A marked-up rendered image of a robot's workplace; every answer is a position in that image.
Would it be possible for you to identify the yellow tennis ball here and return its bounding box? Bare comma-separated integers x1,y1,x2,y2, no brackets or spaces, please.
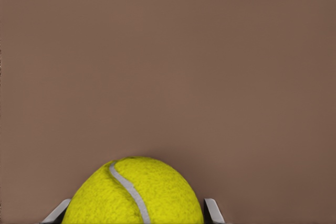
61,156,205,224

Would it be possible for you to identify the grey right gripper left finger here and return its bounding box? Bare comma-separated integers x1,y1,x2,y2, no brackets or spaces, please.
41,198,72,223

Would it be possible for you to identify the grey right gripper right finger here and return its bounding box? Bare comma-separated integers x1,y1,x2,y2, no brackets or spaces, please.
203,197,226,223

